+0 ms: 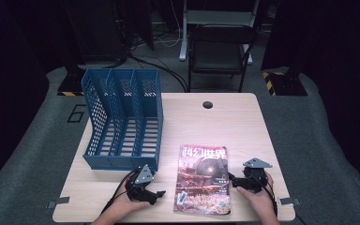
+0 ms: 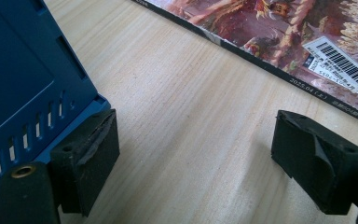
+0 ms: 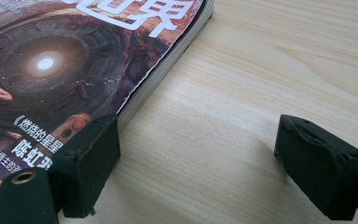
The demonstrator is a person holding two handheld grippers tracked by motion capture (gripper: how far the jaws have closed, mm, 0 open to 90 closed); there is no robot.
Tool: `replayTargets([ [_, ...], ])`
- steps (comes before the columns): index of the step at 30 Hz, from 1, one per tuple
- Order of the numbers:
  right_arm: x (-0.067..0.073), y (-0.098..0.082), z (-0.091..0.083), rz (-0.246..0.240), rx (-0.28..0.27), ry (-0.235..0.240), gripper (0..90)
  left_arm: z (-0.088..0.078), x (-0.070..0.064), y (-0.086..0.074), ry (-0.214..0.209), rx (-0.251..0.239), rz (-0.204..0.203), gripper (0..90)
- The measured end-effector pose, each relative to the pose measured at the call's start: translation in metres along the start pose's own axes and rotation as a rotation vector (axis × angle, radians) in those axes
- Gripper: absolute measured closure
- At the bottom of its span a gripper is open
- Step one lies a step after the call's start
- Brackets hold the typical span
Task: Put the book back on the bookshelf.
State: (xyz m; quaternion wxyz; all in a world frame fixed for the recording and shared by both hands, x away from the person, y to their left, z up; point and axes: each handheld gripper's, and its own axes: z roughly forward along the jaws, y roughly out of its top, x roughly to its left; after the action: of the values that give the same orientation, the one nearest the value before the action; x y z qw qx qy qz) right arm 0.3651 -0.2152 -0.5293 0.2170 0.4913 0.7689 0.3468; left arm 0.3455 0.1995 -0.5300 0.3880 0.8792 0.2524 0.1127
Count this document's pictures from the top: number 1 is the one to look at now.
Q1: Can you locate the grey tape tab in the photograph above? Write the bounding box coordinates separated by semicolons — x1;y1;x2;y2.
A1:
46;196;71;210
277;197;301;206

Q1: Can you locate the black folding chair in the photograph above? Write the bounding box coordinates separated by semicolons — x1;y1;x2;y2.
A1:
187;23;258;94

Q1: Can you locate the white metal stand frame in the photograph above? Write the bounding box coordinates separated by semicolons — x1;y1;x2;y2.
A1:
178;0;261;66

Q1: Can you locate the black base with striped edge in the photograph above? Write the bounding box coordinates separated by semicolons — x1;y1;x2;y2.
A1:
262;68;308;98
56;66;86;98

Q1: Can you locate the white floor cable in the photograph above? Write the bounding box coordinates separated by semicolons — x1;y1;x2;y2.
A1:
154;0;183;49

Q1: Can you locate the black floor cable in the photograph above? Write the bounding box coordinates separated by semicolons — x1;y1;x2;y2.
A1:
127;52;190;94

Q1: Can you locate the dark cabinet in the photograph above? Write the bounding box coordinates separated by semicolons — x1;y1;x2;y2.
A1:
64;0;129;65

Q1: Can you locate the red illustrated magazine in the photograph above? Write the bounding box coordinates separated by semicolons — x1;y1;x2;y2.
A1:
172;143;233;217

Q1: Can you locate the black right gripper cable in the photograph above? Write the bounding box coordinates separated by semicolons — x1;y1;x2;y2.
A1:
249;171;279;218

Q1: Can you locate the person's right hand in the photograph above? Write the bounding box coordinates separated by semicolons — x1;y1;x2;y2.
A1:
235;172;279;220

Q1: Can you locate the person's left hand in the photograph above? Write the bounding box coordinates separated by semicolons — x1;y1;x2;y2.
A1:
105;182;153;220

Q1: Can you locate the blue plastic file rack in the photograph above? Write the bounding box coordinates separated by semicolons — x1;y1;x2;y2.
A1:
81;67;165;173

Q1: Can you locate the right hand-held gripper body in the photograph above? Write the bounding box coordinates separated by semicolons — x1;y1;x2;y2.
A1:
242;157;274;194

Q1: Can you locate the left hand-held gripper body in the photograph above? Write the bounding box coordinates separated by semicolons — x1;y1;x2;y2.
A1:
126;164;159;204

